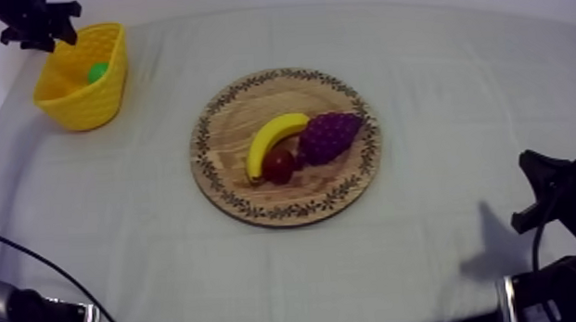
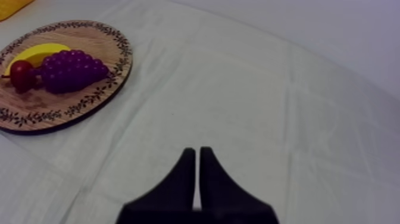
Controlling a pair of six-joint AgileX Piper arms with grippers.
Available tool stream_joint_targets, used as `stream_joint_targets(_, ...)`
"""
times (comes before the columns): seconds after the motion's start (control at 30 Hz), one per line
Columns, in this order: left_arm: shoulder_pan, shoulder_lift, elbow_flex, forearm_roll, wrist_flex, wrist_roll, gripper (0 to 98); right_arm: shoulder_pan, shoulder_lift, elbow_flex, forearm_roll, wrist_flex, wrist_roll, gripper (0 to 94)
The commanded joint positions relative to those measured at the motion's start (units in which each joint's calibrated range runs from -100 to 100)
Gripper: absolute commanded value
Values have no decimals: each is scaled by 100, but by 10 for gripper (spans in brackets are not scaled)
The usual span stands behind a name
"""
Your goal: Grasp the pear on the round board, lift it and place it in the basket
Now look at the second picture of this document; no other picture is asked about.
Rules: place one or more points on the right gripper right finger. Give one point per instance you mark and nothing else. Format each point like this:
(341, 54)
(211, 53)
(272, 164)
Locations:
(225, 197)

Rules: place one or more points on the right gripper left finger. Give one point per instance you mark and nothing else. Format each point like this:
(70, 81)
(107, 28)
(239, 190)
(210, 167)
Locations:
(175, 194)

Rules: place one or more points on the round wooden board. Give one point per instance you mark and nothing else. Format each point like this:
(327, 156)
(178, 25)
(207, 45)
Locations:
(67, 103)

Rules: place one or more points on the yellow plastic basket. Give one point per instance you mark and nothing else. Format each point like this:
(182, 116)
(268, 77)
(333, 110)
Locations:
(9, 6)

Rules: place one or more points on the purple toy grapes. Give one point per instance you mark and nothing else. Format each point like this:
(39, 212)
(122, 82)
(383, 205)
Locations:
(70, 72)

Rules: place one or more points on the small red fruit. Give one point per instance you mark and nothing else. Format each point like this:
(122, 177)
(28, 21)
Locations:
(21, 76)

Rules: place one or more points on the yellow toy banana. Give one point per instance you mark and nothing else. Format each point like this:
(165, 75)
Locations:
(36, 53)

